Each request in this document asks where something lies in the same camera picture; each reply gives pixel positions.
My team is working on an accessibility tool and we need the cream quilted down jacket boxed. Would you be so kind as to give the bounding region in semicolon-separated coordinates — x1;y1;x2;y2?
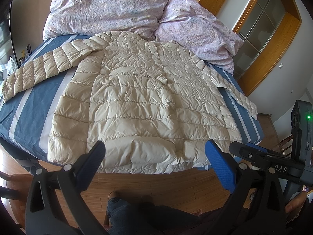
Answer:
1;31;258;171

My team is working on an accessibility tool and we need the dark wooden chair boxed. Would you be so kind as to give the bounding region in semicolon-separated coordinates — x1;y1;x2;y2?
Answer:
1;171;33;228

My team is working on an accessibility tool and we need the pink floral duvet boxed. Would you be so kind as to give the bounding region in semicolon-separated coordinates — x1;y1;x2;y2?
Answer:
42;0;168;40

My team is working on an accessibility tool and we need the glass top side table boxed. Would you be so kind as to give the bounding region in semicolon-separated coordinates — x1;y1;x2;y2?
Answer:
1;41;21;82

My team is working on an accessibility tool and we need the pink floral pillow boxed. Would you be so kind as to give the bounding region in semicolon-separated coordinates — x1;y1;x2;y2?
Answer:
154;0;244;74

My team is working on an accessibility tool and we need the blue white striped bed sheet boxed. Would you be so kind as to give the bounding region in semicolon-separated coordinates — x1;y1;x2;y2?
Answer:
1;34;264;174

